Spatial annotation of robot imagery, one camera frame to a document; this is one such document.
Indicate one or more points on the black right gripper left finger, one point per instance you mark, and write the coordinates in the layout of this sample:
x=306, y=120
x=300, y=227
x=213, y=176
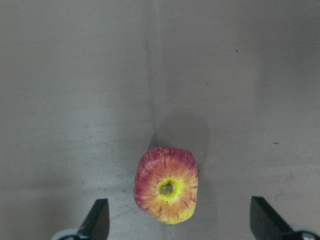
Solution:
x=96, y=225

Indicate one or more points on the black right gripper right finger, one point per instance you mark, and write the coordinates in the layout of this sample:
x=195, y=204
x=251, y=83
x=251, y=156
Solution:
x=267, y=224

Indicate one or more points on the red yellow carried apple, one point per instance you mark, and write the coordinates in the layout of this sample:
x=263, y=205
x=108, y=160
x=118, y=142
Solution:
x=166, y=184

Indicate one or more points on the brown paper table cover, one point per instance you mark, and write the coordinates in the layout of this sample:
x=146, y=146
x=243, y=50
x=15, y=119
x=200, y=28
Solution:
x=88, y=86

